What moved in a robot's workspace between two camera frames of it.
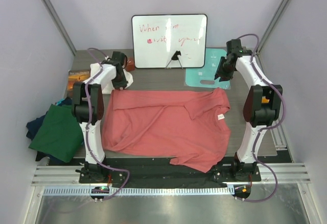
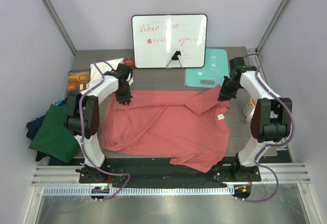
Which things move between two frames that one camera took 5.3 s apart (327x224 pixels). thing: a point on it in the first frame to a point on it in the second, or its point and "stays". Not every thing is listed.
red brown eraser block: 130,64 stays
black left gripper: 122,83 to 127,98
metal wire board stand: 175,57 stays
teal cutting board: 204,77 stays
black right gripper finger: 218,72 to 224,88
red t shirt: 190,126 stays
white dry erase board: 156,37 stays
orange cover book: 76,76 stays
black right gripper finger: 226,78 to 229,95
